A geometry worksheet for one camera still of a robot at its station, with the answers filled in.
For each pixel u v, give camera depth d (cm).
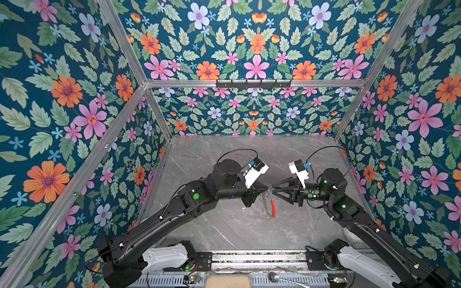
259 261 75
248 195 53
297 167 57
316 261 73
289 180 63
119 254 38
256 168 51
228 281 66
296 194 57
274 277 68
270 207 62
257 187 54
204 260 74
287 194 60
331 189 52
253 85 93
